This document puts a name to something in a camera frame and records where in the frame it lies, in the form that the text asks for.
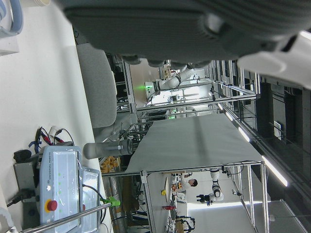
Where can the grey office chair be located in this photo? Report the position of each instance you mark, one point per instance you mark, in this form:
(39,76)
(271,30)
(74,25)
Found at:
(97,92)

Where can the metal rod with arc bracket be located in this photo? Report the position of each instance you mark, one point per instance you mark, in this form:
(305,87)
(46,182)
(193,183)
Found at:
(73,216)

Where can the white humanoid robot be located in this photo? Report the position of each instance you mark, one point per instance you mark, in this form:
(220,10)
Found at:
(215,187)

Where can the green plastic clip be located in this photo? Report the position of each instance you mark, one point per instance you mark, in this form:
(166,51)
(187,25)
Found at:
(113,202)

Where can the grey blue teach pendant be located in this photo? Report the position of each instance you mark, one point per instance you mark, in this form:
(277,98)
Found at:
(60,184)

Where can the aluminium cage frame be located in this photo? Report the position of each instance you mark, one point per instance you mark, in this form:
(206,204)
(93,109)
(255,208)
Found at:
(264,194)

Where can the white cardboard box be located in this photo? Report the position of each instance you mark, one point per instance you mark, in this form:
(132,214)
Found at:
(7,46)

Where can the person in white coat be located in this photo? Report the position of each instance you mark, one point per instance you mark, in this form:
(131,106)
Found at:
(190,183)

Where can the red black clip leads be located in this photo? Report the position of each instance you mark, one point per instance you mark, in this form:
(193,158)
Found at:
(46,138)

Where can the black power plug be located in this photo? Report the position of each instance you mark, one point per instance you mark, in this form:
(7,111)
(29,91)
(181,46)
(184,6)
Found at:
(22,194)

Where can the dark metal box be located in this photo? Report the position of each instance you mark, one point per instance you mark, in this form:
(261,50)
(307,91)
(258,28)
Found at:
(24,177)

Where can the red bottle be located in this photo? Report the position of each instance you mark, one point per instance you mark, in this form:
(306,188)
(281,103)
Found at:
(167,207)

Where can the small yellow object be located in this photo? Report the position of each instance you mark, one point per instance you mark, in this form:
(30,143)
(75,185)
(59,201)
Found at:
(163,192)

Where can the small black adapter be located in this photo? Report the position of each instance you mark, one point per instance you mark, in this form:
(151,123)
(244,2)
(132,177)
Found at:
(22,155)

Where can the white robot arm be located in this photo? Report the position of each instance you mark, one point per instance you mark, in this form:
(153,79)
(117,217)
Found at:
(170,82)

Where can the light blue headphones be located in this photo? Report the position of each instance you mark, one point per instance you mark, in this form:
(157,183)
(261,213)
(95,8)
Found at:
(18,21)

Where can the ceiling light strip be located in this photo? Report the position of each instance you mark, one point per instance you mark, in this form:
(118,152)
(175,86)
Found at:
(274,171)
(244,134)

